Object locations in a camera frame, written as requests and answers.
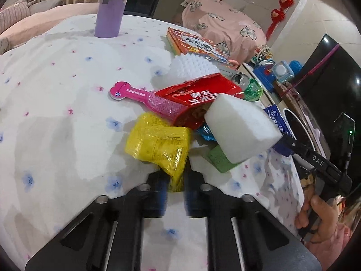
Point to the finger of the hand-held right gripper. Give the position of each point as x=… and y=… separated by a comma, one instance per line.
x=296, y=146

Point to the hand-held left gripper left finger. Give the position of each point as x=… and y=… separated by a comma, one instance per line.
x=158, y=200

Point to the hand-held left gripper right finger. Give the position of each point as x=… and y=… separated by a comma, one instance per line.
x=191, y=203

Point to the white-rimmed bin with black bag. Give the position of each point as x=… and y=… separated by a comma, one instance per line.
x=299, y=127

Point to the yellow snack packet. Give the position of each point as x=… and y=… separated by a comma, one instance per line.
x=158, y=144

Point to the white foam block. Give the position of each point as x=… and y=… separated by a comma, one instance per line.
x=239, y=127

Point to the red snack bag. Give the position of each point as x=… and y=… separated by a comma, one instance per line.
x=197, y=96

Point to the white foam fruit net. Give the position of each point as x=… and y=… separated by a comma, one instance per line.
x=189, y=67

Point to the person's right hand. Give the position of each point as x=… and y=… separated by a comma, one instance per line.
x=323, y=211

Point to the blue tissue packet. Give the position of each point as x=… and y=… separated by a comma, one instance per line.
x=277, y=118

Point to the green card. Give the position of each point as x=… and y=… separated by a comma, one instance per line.
x=218, y=158

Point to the crushed green can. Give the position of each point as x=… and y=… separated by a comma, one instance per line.
x=253, y=91

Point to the teal plastic wrapper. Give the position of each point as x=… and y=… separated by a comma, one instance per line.
x=207, y=134

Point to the black television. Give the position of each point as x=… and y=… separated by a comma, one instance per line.
x=332, y=84

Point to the light blue cube toy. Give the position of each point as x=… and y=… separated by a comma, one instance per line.
x=283, y=70

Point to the pink stick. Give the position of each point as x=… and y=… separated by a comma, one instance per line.
x=310, y=70

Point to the blue and red toy machine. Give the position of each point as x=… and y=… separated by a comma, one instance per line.
x=263, y=76

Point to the blue spiky ball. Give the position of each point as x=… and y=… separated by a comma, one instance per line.
x=297, y=66

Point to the toy ferris wheel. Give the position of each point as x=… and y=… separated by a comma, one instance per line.
x=263, y=53

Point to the pink spouted pouch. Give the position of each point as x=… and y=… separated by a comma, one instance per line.
x=127, y=91

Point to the red heart knot hanging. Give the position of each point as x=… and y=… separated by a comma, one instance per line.
x=277, y=14

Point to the orange picture book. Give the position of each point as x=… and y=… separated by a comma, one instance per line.
x=194, y=45

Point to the pink heart-print cover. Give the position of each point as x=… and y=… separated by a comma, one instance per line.
x=220, y=19

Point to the purple water bottle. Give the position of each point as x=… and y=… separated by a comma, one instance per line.
x=110, y=14

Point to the pink sofa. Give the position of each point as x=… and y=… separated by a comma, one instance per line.
x=42, y=19

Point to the grey sofa cushion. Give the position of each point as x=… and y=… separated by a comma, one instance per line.
x=45, y=5

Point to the pink striped pillow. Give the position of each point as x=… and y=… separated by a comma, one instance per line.
x=14, y=17

